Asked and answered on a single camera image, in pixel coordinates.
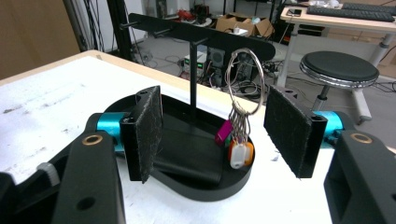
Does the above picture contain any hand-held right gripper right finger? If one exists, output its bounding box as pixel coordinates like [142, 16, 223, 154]
[263, 85, 345, 179]

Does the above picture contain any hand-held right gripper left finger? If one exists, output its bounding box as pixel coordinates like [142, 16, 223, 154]
[96, 85, 163, 185]

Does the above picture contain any black power bank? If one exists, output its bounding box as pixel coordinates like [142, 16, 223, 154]
[153, 127, 226, 187]

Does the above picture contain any key ring with coloured tags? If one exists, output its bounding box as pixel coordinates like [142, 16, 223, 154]
[214, 47, 266, 171]

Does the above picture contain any black oval tray key stand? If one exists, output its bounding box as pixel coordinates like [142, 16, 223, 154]
[102, 12, 276, 203]

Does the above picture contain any black round stool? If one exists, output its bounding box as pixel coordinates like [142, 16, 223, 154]
[299, 50, 381, 125]

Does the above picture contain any white bench power supply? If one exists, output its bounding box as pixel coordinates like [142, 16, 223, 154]
[194, 51, 208, 75]
[182, 54, 196, 72]

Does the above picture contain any open cardboard box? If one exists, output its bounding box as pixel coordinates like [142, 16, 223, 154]
[215, 12, 276, 39]

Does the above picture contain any black keyboard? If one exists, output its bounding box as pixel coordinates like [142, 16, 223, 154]
[306, 5, 396, 23]
[341, 2, 396, 15]

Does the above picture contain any brown panel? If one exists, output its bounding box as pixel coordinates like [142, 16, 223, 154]
[0, 0, 81, 81]

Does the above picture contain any tangle of floor cables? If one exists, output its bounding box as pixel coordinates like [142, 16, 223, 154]
[134, 50, 283, 99]

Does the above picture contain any black frame post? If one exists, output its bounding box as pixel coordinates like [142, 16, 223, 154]
[106, 0, 138, 63]

